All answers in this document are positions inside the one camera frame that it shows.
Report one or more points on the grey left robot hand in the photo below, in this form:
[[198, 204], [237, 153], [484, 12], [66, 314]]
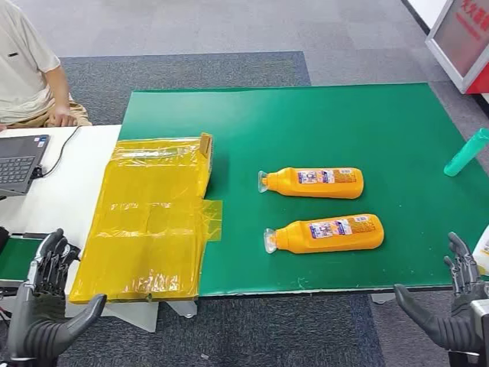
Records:
[[41, 324]]

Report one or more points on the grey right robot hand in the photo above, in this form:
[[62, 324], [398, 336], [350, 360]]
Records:
[[458, 332]]

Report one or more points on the orange bottle with clear cap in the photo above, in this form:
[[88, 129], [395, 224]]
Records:
[[328, 237], [317, 186]]

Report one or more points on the white bottle with yellow base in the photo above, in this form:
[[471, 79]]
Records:
[[483, 253]]

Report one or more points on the teal plastic bottle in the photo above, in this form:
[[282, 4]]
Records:
[[464, 154]]

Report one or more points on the small green conveyor belt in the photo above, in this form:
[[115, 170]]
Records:
[[15, 258]]

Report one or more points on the white table foot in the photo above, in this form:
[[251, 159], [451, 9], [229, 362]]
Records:
[[183, 308], [382, 298]]

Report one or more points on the grey laptop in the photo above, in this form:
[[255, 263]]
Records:
[[17, 162]]

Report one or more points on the yellow plastic wrapped box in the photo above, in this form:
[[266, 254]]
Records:
[[149, 223]]

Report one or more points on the green table mat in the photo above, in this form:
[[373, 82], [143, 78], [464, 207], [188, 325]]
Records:
[[306, 126]]

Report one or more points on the red and white display stand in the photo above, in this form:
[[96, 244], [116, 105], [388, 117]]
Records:
[[462, 40]]

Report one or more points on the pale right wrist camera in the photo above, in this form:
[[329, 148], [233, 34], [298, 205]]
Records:
[[482, 324]]

